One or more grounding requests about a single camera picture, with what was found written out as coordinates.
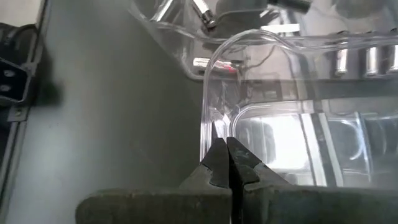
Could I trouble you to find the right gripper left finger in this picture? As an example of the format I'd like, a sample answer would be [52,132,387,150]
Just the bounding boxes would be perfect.
[75,138,233,224]

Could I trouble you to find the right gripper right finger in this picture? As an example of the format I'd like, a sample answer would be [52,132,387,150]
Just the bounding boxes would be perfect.
[226,136,398,224]

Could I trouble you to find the clear plastic bin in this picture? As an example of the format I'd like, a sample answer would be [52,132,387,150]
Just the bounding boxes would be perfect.
[127,0,398,189]

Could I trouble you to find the black metal rig frame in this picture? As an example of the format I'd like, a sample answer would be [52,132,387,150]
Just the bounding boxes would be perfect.
[0,21,52,218]

